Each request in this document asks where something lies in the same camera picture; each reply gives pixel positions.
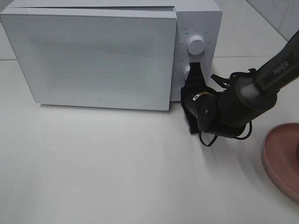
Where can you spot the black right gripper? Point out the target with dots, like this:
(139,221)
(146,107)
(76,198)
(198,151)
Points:
(192,95)

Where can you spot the white microwave door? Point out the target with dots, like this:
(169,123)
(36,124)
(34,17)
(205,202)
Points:
(114,58)

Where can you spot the pink round plate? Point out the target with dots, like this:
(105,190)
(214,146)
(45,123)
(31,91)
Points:
(279,159)

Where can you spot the burger with lettuce and cheese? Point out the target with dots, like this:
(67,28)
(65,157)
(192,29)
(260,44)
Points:
(297,152)

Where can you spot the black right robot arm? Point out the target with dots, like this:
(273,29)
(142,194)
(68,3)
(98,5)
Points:
(245,96)

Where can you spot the lower white microwave knob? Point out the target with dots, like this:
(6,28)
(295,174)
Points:
(186,71)

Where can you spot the white microwave knob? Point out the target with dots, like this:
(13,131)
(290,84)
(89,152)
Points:
(186,71)
(196,44)

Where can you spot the upper white microwave knob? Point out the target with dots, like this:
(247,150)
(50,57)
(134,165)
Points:
(196,44)

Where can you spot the white microwave oven body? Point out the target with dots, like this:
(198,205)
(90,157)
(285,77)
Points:
(193,17)

